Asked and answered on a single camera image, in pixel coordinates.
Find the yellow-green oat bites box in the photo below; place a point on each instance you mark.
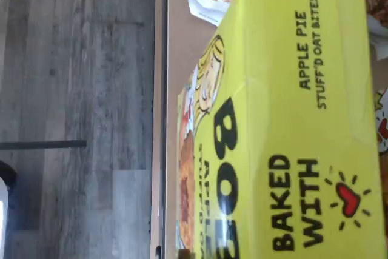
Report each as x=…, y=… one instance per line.
x=288, y=104

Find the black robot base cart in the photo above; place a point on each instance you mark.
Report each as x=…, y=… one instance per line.
x=6, y=180

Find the thin black pole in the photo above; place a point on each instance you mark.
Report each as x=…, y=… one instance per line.
x=45, y=144

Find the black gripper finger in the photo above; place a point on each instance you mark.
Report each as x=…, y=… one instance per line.
x=185, y=254

